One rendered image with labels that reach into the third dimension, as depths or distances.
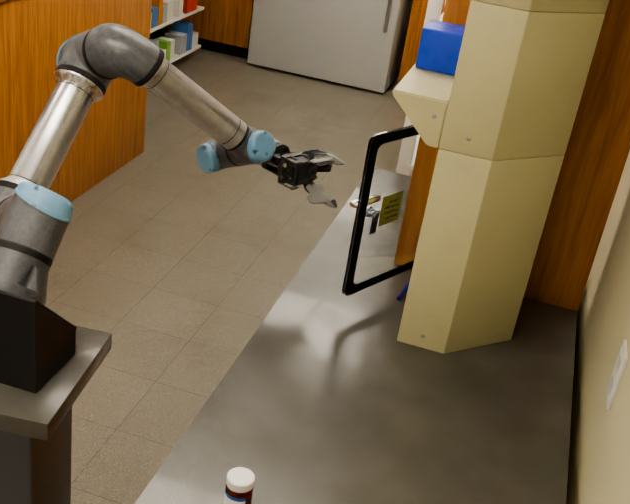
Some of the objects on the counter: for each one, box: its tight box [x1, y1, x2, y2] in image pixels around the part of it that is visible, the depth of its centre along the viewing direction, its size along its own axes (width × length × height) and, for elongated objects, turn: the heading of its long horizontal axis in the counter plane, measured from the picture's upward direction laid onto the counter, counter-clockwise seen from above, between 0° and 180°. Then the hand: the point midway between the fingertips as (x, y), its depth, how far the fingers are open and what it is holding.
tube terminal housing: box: [397, 0, 605, 354], centre depth 195 cm, size 25×32×77 cm
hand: (340, 184), depth 211 cm, fingers open, 10 cm apart
